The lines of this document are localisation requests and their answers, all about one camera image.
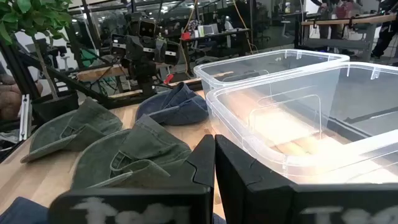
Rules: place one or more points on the black plant pot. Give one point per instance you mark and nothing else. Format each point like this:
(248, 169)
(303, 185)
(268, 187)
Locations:
(56, 107)

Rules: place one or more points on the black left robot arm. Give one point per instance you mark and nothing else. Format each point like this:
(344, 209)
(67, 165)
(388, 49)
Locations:
(144, 77)

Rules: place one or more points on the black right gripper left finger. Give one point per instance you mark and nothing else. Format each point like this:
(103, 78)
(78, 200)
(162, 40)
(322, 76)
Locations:
(203, 161)

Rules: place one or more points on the dark office desk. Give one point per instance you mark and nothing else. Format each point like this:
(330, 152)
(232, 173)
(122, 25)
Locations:
(217, 32)

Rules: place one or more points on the green denim cap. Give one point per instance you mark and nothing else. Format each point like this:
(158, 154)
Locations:
(77, 124)
(140, 146)

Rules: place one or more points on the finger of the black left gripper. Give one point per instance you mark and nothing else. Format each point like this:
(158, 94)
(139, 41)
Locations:
(161, 51)
(135, 49)

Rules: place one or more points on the silver aluminium bar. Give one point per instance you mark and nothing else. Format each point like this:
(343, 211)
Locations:
(25, 118)

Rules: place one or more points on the green leafy plant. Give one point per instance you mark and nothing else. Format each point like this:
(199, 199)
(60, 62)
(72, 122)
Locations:
(31, 15)

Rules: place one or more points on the person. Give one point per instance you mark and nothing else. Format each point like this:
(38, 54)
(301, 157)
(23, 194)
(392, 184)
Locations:
(385, 34)
(342, 9)

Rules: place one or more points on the clear plastic bin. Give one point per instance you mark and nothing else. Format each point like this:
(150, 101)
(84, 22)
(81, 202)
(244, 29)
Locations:
(205, 77)
(236, 124)

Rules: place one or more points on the wooden workbench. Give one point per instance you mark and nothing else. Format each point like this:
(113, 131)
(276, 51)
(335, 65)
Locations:
(342, 21)

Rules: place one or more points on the small red box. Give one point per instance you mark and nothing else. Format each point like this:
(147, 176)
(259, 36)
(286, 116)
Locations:
(185, 36)

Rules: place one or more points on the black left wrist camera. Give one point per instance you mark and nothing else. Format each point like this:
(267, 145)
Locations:
(146, 28)

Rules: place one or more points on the person's hand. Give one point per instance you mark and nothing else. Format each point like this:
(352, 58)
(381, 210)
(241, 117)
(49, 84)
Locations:
(9, 96)

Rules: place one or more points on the black aluminium frame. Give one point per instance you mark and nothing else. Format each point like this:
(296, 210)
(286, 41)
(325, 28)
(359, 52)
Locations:
(93, 95)

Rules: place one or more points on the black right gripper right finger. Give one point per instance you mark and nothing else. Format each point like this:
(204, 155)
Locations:
(236, 180)

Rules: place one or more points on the wooden background table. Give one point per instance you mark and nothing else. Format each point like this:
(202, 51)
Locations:
(102, 73)

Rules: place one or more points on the red clip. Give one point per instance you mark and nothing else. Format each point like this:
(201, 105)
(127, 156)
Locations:
(168, 79)

